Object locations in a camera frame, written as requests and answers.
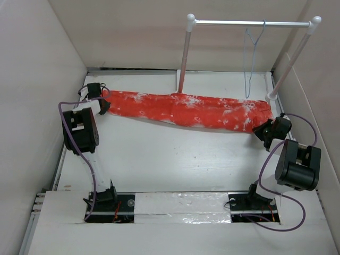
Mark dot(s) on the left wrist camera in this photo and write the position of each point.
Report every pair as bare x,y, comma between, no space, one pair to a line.
83,93

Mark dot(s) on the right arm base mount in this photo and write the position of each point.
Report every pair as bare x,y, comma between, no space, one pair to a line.
248,206

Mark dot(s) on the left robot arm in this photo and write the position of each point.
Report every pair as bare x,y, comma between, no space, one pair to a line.
81,137

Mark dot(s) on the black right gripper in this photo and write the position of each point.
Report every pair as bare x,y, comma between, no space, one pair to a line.
257,130

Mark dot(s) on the white clothes rack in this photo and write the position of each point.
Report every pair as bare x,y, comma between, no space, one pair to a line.
272,94

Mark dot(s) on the red white patterned trousers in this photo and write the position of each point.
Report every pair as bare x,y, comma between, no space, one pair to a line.
191,110

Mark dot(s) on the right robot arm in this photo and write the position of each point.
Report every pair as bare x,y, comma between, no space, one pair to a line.
298,166

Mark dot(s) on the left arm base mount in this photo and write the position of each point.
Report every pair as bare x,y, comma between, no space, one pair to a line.
119,210

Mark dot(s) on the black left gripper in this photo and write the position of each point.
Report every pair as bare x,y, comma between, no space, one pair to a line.
105,109

